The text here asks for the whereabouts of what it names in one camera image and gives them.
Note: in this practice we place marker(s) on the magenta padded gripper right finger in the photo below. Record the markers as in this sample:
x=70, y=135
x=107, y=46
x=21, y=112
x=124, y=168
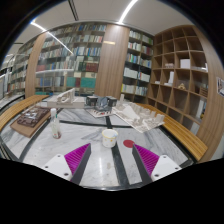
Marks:
x=151, y=166

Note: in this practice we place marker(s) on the clear plastic water bottle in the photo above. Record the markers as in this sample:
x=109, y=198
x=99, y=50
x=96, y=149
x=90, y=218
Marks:
x=55, y=126

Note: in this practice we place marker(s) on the white building model left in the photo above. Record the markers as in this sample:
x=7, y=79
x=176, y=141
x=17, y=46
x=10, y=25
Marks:
x=67, y=99

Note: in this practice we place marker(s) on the middle bookshelf with books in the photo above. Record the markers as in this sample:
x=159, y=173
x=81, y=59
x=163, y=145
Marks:
x=137, y=68

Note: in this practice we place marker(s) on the black and grey building model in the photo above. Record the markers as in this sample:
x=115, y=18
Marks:
x=100, y=106

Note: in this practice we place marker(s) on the wooden bench right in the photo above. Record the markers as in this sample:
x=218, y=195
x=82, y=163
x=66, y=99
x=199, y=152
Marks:
x=190, y=141

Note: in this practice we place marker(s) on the brown architectural model on board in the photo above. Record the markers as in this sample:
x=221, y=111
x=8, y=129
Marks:
x=30, y=120

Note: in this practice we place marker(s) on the large bookshelf with books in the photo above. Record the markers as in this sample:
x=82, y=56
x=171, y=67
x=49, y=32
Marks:
x=70, y=58

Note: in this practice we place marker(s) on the white paper cup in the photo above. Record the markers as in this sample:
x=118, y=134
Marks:
x=109, y=137

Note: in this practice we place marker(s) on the wooden cubby shelf unit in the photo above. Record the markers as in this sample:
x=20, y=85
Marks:
x=179, y=78

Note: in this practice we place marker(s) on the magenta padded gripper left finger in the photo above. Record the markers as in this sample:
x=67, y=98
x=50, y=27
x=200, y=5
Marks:
x=70, y=166

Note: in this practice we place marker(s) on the wooden bench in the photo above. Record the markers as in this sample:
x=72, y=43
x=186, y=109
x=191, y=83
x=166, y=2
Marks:
x=19, y=107
x=190, y=141

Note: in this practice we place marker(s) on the red round coaster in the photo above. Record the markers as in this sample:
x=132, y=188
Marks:
x=128, y=143

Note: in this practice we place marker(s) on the white terrain model right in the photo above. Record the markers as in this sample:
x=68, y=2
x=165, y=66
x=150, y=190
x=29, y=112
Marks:
x=139, y=118

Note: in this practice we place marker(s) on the wooden bench left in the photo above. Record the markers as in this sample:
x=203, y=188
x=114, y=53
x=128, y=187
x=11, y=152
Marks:
x=19, y=107

